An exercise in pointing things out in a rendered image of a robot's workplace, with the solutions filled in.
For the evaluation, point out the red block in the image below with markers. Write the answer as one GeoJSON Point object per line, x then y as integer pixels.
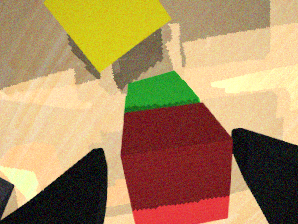
{"type": "Point", "coordinates": [177, 162]}

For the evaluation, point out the green block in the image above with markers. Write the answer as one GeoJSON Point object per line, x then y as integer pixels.
{"type": "Point", "coordinates": [172, 94]}
{"type": "Point", "coordinates": [153, 82]}

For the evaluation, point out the yellow block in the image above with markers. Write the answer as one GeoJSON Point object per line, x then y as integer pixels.
{"type": "Point", "coordinates": [104, 29]}

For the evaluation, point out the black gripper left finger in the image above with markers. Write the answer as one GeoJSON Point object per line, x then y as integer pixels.
{"type": "Point", "coordinates": [76, 197]}

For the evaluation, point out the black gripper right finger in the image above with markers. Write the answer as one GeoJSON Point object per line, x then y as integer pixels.
{"type": "Point", "coordinates": [270, 169]}

